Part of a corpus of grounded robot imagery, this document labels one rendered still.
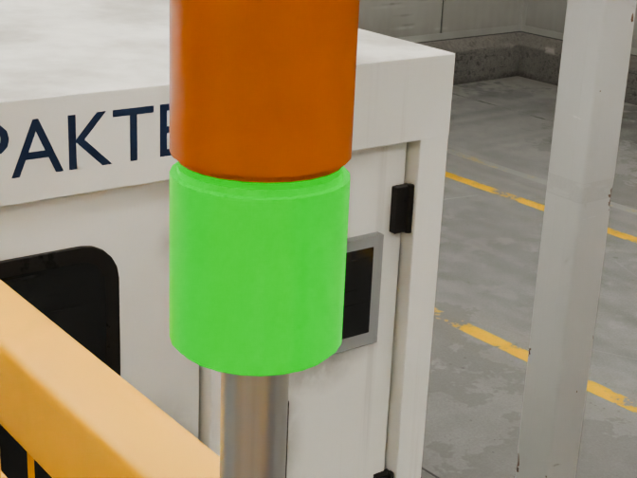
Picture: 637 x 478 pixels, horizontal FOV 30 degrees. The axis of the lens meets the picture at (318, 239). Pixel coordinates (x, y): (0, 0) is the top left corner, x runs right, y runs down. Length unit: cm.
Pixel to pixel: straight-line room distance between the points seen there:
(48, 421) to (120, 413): 4
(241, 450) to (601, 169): 266
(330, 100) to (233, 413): 10
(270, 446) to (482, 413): 469
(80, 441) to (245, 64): 19
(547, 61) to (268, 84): 1135
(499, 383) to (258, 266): 501
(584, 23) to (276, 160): 261
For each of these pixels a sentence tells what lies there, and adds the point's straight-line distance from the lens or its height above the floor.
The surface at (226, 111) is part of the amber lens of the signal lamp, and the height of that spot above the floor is 223.
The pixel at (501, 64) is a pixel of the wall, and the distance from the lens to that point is 1170.
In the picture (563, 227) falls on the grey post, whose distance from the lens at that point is 301.
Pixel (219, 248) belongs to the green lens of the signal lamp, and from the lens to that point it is 31.
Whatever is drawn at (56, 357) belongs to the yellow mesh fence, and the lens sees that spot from 48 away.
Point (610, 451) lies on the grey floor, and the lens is 489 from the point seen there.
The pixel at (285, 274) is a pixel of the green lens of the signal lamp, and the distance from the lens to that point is 31.
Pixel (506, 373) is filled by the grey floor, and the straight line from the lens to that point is 541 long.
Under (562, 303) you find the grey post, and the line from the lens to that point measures 306.
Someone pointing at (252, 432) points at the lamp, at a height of 214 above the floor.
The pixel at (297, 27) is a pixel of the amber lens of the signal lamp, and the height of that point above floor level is 226.
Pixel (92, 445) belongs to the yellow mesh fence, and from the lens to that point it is 43.
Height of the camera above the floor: 231
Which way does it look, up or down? 20 degrees down
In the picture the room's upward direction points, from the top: 3 degrees clockwise
